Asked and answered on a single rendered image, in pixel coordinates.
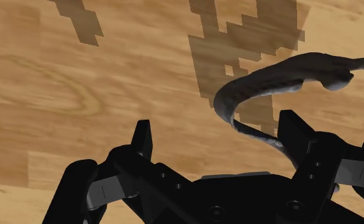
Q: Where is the grey curved strap-like object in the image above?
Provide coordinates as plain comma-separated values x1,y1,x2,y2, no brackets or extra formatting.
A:
213,52,364,170

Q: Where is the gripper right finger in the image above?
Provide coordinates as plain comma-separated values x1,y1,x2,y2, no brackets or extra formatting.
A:
276,109,364,224

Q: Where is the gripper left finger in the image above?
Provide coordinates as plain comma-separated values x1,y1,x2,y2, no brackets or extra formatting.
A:
41,119,199,224

